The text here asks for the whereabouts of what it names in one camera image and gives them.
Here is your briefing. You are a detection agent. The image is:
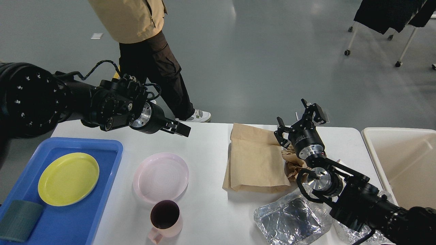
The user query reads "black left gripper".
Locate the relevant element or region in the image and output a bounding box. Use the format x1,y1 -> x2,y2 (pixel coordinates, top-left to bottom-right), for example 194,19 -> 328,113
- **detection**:
131,102 -> 191,137

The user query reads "yellow plate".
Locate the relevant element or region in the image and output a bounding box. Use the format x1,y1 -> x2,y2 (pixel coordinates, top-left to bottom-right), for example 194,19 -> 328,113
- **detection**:
37,152 -> 100,207

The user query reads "rack with black clothes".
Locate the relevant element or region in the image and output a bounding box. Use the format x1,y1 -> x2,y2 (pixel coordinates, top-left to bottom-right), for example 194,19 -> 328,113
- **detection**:
344,0 -> 436,68

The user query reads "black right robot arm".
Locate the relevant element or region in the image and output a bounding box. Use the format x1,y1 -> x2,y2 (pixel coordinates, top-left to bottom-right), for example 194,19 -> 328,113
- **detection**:
274,99 -> 436,245

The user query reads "pink mug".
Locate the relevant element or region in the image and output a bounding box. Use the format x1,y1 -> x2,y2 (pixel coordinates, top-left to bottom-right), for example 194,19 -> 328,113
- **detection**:
148,200 -> 183,245

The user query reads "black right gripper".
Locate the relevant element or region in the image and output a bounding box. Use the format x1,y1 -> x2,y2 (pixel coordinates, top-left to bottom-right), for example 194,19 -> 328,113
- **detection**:
275,99 -> 330,160

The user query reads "crumpled aluminium foil tray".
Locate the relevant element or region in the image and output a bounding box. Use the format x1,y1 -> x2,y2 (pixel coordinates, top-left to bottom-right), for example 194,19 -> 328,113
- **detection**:
253,190 -> 333,245

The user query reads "brown paper bag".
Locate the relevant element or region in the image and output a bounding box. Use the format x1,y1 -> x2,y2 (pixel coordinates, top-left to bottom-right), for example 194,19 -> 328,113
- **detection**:
222,124 -> 291,193

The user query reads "blue plastic tray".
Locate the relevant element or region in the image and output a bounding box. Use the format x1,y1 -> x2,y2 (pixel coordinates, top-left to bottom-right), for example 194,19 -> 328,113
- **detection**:
1,137 -> 123,245

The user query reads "green sponge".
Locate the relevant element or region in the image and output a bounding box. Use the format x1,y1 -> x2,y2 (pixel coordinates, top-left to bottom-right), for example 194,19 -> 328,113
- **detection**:
0,200 -> 44,243

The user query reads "crumpled brown paper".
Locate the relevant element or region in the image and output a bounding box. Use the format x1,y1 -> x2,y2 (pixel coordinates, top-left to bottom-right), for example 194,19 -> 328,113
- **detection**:
281,145 -> 310,182

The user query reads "pink plate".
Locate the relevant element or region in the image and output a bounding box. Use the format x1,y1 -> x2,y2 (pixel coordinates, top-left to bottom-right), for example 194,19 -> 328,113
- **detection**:
132,152 -> 189,205

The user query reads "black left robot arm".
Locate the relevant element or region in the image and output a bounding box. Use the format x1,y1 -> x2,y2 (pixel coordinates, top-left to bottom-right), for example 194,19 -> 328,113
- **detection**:
0,63 -> 191,143

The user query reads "beige plastic bin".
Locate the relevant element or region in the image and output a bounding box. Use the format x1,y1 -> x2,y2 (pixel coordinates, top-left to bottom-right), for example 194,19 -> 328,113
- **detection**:
362,128 -> 436,209

